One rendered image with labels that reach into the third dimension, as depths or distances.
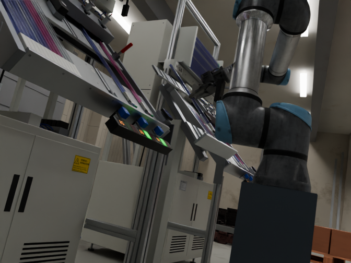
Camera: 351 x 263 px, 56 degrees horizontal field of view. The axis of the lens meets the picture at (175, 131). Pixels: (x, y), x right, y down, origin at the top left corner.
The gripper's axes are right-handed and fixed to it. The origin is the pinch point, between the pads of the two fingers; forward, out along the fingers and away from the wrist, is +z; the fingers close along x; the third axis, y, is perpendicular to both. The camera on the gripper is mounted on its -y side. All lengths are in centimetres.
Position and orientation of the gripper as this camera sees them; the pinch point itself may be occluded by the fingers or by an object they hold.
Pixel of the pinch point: (192, 97)
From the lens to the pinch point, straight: 163.9
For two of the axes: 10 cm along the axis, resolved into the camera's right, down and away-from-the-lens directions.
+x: -5.2, -2.6, -8.1
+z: -8.2, 4.0, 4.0
